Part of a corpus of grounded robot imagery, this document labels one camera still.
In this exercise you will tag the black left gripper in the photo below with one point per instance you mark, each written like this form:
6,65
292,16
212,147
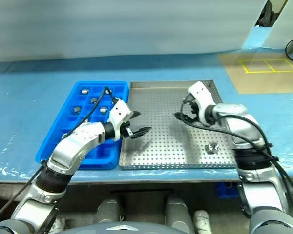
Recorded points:
125,129

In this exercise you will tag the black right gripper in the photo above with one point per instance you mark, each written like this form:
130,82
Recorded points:
198,118

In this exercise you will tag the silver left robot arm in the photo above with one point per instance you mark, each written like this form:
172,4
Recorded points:
70,148

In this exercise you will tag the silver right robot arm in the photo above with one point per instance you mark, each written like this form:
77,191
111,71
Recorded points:
229,109

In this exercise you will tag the blue compartment tray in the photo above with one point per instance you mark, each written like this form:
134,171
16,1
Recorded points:
68,122

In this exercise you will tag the perforated metal tray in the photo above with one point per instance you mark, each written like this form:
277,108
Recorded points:
161,136

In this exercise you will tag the brown flat mat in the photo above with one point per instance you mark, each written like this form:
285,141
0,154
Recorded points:
258,83

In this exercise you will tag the blue crate under table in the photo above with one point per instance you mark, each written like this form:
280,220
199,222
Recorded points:
222,191

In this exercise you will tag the grey rounded robot thigh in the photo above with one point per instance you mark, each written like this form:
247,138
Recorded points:
178,214
110,212

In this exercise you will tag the grey robot torso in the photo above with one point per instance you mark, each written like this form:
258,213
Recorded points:
119,229

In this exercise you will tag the white rounded robot foot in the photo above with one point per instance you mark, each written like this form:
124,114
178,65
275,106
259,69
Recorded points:
202,221

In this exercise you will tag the dark cloth bundle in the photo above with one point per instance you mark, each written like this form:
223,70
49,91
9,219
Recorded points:
265,17

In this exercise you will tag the white board panel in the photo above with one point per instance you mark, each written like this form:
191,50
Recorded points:
283,22

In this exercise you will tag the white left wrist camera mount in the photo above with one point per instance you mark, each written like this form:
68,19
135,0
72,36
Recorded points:
118,112

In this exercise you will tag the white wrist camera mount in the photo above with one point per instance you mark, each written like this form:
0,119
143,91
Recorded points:
201,93
118,112

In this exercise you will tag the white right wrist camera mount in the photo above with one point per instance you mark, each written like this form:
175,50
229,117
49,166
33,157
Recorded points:
201,93

